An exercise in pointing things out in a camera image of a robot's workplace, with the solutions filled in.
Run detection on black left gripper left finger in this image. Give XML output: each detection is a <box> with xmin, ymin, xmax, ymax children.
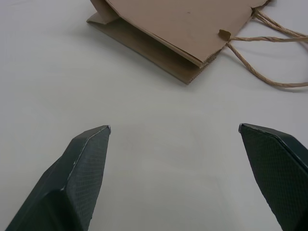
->
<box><xmin>5</xmin><ymin>125</ymin><xmax>112</xmax><ymax>231</ymax></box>

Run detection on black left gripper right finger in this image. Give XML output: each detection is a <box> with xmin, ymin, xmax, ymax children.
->
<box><xmin>238</xmin><ymin>123</ymin><xmax>308</xmax><ymax>231</ymax></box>

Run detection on brown paper bag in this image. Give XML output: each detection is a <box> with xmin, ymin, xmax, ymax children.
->
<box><xmin>86</xmin><ymin>0</ymin><xmax>308</xmax><ymax>90</ymax></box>

